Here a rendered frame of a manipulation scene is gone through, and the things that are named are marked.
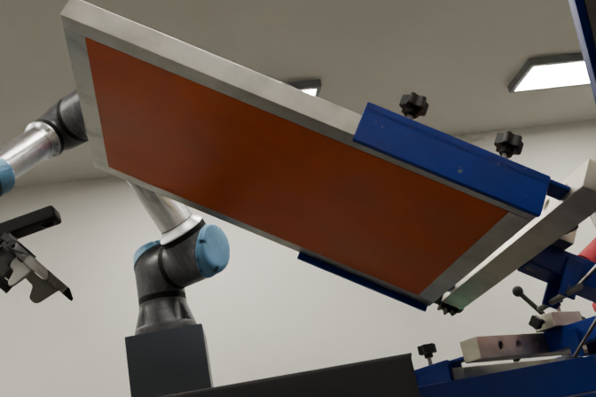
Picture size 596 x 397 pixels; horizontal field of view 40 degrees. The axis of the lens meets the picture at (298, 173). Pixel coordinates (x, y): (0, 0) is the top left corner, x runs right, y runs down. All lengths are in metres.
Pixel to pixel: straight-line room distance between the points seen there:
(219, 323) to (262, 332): 0.28
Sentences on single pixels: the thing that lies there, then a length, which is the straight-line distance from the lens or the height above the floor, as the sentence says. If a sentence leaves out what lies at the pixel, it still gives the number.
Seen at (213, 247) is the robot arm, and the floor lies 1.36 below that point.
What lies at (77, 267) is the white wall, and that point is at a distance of 5.42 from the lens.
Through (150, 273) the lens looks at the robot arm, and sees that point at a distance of 2.00.
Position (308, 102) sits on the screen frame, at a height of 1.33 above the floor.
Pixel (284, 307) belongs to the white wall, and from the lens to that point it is 5.36.
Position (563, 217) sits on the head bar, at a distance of 1.35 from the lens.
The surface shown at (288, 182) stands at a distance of 1.45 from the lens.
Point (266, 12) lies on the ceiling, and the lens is 4.08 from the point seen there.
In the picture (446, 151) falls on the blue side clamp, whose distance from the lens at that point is 1.24.
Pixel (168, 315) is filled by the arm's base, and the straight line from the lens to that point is 1.96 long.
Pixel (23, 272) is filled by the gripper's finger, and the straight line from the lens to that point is 1.42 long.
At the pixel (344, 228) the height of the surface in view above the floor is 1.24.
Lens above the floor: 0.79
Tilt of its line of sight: 21 degrees up
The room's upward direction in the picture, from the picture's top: 12 degrees counter-clockwise
